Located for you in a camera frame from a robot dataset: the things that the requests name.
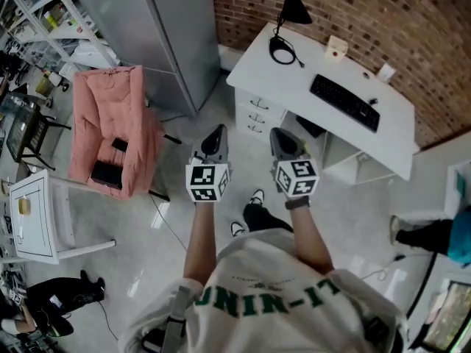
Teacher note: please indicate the small white table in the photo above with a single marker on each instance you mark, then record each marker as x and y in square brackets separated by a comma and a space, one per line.
[37, 219]

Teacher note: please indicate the person's left forearm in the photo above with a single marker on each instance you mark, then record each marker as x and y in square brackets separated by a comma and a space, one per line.
[200, 241]

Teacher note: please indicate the pink covered chair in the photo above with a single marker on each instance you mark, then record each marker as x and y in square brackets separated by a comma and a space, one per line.
[106, 105]

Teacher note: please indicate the yellow sponge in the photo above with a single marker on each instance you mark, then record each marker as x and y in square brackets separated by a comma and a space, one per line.
[24, 205]

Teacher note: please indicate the computer monitor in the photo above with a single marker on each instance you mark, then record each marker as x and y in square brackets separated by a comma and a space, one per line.
[447, 318]

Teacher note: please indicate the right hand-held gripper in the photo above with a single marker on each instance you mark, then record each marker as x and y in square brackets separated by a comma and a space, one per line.
[298, 178]

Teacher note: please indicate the black bag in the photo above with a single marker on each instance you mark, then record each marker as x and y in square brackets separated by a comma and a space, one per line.
[62, 294]

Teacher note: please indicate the black flat box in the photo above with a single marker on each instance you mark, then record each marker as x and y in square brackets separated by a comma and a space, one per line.
[106, 175]

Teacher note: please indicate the cream box with red button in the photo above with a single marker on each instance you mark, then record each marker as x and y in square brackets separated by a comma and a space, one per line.
[336, 46]

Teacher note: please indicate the black keyboard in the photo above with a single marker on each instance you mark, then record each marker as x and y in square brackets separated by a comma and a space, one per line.
[346, 102]

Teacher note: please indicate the white desk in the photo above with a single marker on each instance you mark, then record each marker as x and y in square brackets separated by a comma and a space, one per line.
[279, 81]

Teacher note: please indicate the person's white shirt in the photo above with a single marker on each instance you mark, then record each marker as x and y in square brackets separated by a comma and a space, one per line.
[272, 307]

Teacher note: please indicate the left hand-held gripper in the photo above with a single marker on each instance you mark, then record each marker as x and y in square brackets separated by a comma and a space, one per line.
[208, 180]

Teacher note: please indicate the black phone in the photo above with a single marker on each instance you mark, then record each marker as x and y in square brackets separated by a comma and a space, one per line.
[119, 144]

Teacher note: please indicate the white metal shelf rack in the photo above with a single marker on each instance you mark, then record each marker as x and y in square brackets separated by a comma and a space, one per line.
[55, 20]

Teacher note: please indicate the small white wall box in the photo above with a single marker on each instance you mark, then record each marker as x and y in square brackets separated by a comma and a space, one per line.
[386, 73]

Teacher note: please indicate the person's black trousers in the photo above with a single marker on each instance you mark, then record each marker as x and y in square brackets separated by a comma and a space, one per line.
[265, 219]

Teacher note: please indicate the person's right forearm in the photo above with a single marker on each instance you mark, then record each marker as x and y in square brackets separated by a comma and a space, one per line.
[309, 237]

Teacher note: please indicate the small black dongle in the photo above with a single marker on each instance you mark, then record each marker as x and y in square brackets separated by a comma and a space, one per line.
[373, 101]

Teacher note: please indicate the black desk lamp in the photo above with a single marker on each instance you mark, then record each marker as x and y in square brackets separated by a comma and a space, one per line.
[294, 6]

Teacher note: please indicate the person's white shoe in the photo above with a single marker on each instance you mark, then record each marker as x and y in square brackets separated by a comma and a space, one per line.
[258, 196]
[237, 229]

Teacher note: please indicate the white side shelf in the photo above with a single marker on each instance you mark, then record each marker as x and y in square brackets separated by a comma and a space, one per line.
[454, 189]

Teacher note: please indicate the black wristwatch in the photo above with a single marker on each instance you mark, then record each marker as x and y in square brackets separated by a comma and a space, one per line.
[297, 204]

